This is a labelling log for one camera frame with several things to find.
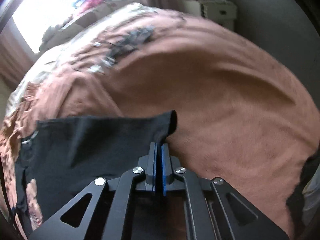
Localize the left pink curtain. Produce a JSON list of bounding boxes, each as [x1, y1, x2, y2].
[[1, 18, 37, 90]]

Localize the brown bed blanket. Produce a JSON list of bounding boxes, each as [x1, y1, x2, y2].
[[1, 3, 319, 239]]

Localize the small items on bed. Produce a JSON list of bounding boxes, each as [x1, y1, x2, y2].
[[87, 25, 155, 74]]

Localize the folded grey clothes stack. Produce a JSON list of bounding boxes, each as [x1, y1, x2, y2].
[[286, 152, 319, 236]]

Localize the white bedside table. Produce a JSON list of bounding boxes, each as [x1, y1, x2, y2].
[[180, 0, 238, 31]]

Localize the bear pattern window cushion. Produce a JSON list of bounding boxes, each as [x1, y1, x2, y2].
[[39, 1, 131, 53]]

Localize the black bear print t-shirt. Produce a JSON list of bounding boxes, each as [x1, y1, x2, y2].
[[15, 111, 177, 235]]

